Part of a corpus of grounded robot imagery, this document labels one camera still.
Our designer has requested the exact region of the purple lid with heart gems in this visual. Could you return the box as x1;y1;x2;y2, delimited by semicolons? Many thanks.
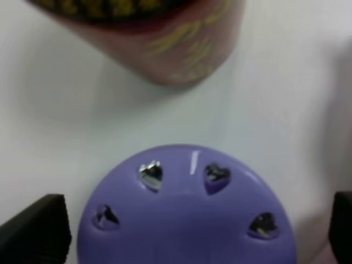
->
77;145;297;263

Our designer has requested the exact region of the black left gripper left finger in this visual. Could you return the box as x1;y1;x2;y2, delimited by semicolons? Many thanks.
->
1;194;72;264

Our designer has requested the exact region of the red cylindrical can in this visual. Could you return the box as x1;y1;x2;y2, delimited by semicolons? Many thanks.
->
31;1;245;85

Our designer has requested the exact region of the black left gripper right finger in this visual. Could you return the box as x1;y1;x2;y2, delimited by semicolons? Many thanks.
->
328;191;352;264

